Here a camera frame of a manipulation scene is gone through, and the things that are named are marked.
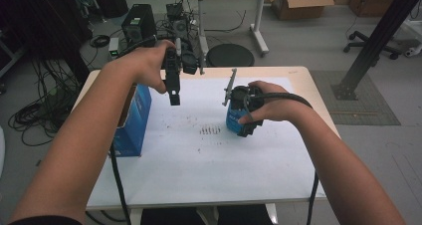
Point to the black office chair base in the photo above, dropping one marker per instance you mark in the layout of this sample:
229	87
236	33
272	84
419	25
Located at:
361	42

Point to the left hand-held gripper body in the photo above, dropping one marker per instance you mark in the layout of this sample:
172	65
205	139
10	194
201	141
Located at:
187	60

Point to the person's right hand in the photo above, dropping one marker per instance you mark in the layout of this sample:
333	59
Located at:
282	107

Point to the black tape strip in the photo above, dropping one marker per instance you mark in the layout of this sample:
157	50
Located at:
38	163

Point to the person's left hand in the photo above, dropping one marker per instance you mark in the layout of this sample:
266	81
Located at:
147	67

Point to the open brown cardboard box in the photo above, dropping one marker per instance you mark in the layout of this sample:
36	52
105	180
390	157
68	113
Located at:
298	7

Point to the black computer tower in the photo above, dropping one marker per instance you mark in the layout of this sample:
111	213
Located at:
139	22

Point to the small grey computer tower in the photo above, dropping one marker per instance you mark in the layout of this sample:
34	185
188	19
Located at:
180	27

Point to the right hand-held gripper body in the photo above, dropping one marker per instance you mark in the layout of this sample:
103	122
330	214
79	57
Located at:
244	97

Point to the black curtain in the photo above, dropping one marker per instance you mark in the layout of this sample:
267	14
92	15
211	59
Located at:
40	19

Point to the white device with green light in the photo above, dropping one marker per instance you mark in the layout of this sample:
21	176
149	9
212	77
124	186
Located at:
113	47

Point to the black metal stand post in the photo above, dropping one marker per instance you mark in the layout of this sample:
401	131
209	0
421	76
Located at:
378	36

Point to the white table mat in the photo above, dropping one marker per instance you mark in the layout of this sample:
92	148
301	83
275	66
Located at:
199	172

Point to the blue cardboard box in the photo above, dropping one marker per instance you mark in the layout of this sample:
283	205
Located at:
136	125

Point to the closed brown cardboard box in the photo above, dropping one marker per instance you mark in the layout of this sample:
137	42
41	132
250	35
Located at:
375	1

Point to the black round stool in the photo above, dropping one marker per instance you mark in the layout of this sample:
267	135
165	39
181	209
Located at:
229	55

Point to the small black box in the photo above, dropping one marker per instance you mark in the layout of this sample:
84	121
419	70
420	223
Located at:
174	10

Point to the grey floor mat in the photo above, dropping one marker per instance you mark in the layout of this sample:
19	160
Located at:
361	99

